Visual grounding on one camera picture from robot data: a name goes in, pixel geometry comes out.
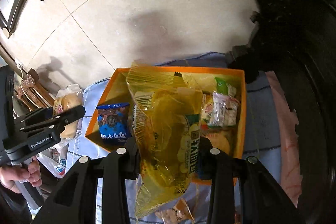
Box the blue cookie packet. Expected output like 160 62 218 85
96 103 131 145

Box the clear brown bread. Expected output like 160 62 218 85
53 84 83 140

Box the large yellow chips bag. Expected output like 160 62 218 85
126 63 203 218

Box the person left hand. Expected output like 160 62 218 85
1 156 42 194

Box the brown wooden chair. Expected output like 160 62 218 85
14 67 54 111

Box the white plastic bag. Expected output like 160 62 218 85
37 139 70 178

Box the blue plaid bed sheet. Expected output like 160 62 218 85
65 52 281 223

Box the pink blanket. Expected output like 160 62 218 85
266 72 302 206

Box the white pink candy packet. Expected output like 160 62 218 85
208 92 240 128

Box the green jelly packet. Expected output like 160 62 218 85
215 77 228 96

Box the dark carved wooden headboard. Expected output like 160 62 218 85
228 0 335 223

